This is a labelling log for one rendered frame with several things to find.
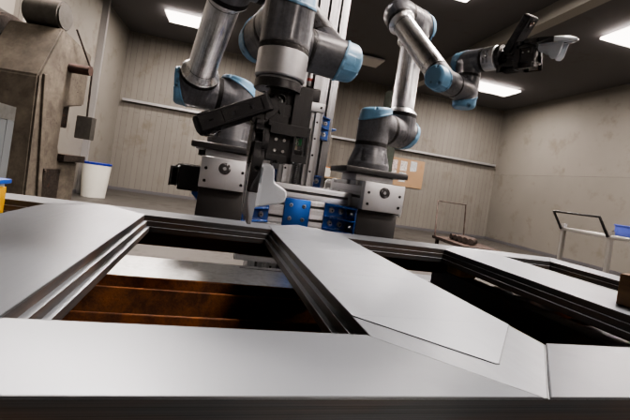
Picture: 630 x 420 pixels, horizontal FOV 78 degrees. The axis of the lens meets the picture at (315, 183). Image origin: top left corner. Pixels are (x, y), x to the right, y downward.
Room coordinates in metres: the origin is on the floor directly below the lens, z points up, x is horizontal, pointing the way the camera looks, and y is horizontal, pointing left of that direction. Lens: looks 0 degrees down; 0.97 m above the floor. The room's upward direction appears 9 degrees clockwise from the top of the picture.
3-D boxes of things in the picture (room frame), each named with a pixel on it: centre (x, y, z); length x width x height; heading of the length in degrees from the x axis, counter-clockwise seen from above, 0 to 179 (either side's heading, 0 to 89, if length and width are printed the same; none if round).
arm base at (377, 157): (1.41, -0.18, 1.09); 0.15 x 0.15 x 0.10
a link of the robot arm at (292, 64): (0.58, 0.08, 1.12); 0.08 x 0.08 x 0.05
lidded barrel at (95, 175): (7.85, 4.43, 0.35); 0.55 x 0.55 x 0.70
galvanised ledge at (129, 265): (1.16, -0.14, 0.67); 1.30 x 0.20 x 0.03; 105
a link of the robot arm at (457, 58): (1.28, -0.45, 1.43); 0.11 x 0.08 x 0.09; 38
